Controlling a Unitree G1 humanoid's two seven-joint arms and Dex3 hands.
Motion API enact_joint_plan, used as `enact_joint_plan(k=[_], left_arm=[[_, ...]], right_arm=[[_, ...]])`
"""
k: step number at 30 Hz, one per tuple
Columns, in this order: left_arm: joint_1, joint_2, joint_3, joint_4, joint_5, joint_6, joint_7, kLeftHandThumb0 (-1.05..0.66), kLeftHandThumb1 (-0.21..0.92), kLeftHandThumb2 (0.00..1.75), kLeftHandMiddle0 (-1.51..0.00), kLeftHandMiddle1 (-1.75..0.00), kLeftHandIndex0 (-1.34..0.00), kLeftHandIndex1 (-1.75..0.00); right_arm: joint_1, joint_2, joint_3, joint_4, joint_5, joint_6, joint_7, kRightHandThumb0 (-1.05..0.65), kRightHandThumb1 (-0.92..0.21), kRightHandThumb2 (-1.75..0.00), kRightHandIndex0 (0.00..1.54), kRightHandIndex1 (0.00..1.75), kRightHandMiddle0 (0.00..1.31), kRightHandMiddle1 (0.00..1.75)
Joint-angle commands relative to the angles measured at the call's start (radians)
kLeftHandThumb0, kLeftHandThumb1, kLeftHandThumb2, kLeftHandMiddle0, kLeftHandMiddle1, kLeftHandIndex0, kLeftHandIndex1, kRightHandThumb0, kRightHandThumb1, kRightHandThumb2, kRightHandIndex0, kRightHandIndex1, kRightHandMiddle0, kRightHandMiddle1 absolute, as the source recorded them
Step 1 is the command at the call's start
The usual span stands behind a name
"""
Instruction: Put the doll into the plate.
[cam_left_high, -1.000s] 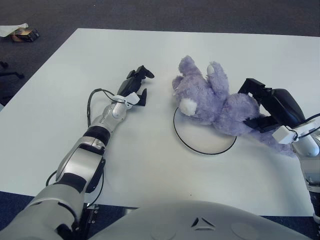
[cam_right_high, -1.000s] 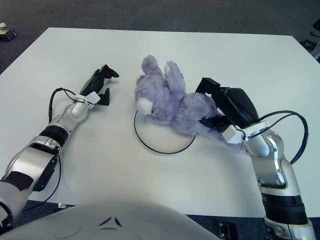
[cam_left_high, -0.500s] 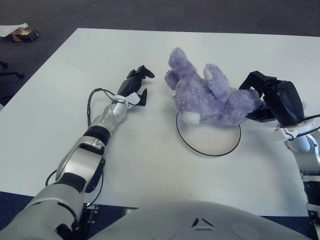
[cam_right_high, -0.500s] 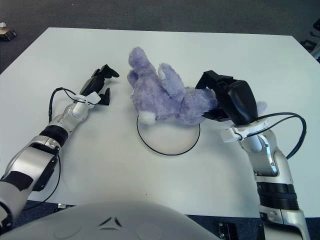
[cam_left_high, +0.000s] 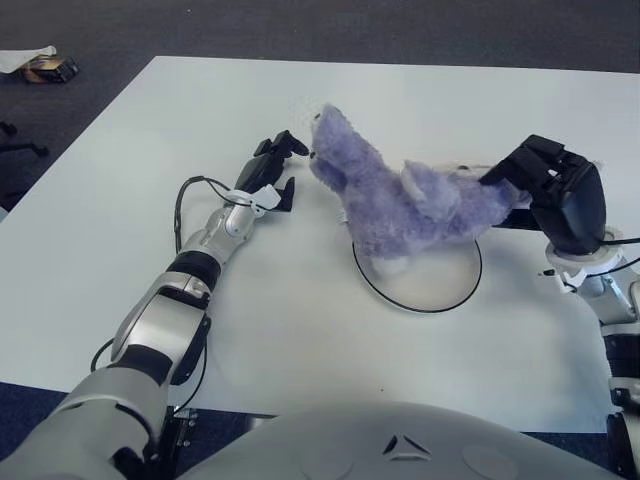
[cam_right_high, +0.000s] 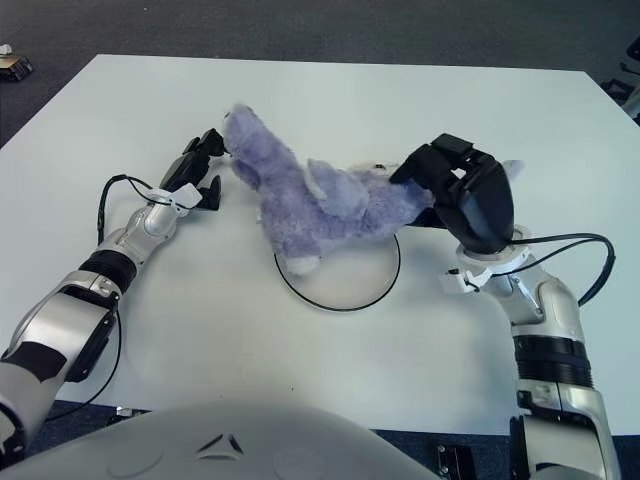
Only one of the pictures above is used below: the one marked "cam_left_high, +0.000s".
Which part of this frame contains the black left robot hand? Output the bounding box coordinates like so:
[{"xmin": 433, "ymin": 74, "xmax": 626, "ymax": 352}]
[{"xmin": 233, "ymin": 129, "xmax": 310, "ymax": 214}]

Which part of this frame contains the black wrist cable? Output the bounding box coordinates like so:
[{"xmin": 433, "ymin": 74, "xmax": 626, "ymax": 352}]
[
  {"xmin": 597, "ymin": 234, "xmax": 640, "ymax": 274},
  {"xmin": 173, "ymin": 174, "xmax": 236, "ymax": 251}
]

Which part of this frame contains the black and yellow box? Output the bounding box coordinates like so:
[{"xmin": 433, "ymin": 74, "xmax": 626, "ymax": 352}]
[{"xmin": 22, "ymin": 55, "xmax": 80, "ymax": 85}]

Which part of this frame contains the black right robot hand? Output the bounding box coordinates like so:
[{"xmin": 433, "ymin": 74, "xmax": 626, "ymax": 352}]
[{"xmin": 478, "ymin": 133, "xmax": 607, "ymax": 256}]

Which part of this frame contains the purple plush bunny doll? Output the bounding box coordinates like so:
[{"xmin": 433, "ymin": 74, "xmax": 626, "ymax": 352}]
[{"xmin": 308, "ymin": 102, "xmax": 534, "ymax": 274}]

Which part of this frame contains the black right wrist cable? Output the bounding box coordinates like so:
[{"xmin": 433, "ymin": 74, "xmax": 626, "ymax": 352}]
[{"xmin": 597, "ymin": 234, "xmax": 640, "ymax": 274}]

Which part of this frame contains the white cloth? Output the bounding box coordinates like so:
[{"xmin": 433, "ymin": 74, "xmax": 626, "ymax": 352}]
[{"xmin": 0, "ymin": 44, "xmax": 57, "ymax": 75}]

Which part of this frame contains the black office chair base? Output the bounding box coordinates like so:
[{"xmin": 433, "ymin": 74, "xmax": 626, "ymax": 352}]
[{"xmin": 0, "ymin": 122, "xmax": 50, "ymax": 159}]

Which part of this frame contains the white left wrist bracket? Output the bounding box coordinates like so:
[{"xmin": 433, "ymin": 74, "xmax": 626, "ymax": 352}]
[{"xmin": 227, "ymin": 184, "xmax": 281, "ymax": 219}]

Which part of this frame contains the grey robot torso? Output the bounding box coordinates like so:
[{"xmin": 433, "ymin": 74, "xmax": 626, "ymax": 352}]
[{"xmin": 174, "ymin": 399, "xmax": 631, "ymax": 480}]

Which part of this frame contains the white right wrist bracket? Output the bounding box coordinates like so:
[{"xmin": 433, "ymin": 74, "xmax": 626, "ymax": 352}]
[{"xmin": 537, "ymin": 227, "xmax": 624, "ymax": 296}]

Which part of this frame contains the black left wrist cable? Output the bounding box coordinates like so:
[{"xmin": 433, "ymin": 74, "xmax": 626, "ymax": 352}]
[{"xmin": 173, "ymin": 174, "xmax": 236, "ymax": 251}]

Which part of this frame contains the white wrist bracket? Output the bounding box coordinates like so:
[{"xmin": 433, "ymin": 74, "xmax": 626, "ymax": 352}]
[
  {"xmin": 537, "ymin": 227, "xmax": 624, "ymax": 296},
  {"xmin": 227, "ymin": 184, "xmax": 281, "ymax": 219}
]

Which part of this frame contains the white plate with black rim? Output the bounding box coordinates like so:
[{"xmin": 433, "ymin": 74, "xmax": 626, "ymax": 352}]
[{"xmin": 352, "ymin": 234, "xmax": 484, "ymax": 314}]

